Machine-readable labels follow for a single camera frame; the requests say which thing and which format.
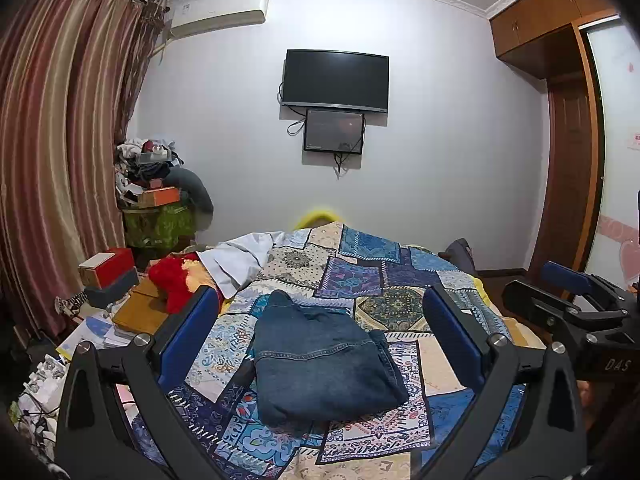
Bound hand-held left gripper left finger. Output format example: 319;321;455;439
55;285;223;480

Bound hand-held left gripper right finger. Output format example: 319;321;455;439
420;285;589;480

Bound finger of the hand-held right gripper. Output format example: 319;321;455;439
539;260;631;312
501;279;632;337

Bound blue denim garment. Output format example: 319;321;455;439
252;290;410;428

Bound pile of clothes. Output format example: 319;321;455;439
113;136;189;197

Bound red plush cloth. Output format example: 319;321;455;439
148;254;227;314

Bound brown wooden box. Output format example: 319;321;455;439
111;277;172;337

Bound dark grey bag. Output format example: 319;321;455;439
441;238;485;277

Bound white cloth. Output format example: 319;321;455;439
196;232;282;299

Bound dark grey box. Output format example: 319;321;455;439
84;266;141;309

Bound brown wooden door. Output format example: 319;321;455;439
527;74;602;283

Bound blue patchwork blanket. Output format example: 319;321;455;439
167;222;538;480

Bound stack of papers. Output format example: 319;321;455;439
54;309;132;358

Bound red and white box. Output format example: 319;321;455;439
77;247;137;292

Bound white door with pink print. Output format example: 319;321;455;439
581;17;640;303

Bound zebra striped sock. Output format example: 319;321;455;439
54;293;89;318

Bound orange flat box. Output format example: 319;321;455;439
136;186;182;209

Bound white plastic packs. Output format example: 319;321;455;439
10;354;68;413

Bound yellow cloth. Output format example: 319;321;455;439
294;206;342;232

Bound striped brown curtain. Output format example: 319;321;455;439
0;0;169;343

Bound white air conditioner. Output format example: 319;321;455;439
166;0;271;42

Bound small black wall monitor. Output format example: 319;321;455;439
302;108;365;155

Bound brown wooden wall cabinet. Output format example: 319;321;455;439
489;0;623;81

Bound black wall television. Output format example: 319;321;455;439
280;49;390;114

